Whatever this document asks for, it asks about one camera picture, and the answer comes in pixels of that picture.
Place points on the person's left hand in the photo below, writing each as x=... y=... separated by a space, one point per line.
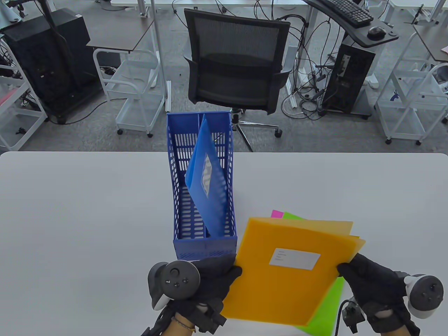
x=213 y=280

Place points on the person's right hand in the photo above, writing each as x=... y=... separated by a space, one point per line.
x=374 y=290

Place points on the dark grey handheld controller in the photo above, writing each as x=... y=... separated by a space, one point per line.
x=423 y=294
x=175 y=280

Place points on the green cardstock sheet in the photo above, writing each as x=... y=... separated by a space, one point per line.
x=329 y=311

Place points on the orange translucent L-shaped folder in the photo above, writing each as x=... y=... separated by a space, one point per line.
x=280 y=280

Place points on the pink cardstock sheet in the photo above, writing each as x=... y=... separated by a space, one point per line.
x=277 y=213

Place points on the person's right forearm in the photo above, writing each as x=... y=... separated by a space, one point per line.
x=395 y=331

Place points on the person's left forearm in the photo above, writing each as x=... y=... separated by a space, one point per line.
x=180 y=327

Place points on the blue plastic file rack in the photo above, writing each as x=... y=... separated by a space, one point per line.
x=206 y=250

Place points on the white metal trolley cart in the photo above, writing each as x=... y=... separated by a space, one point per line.
x=402 y=122
x=14 y=129
x=140 y=101

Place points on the black mesh office chair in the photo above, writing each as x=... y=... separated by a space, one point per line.
x=238 y=87

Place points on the small blue object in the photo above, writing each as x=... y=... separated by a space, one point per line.
x=395 y=96

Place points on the black computer tower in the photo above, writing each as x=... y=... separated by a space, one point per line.
x=346 y=80

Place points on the brown desk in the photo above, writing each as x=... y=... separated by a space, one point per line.
x=435 y=45

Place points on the dark keyboard desk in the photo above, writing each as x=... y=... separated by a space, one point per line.
x=357 y=38

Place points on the black computer mouse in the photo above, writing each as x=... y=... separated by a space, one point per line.
x=376 y=32

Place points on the small brown side table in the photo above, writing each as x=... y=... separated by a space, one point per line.
x=119 y=35

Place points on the black computer cabinet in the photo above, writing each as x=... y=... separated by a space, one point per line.
x=42 y=63

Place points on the black computer keyboard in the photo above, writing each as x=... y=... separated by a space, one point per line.
x=350 y=14

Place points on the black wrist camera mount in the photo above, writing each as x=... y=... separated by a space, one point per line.
x=213 y=322
x=351 y=315

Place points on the white metal post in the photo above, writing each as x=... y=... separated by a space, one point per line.
x=159 y=52

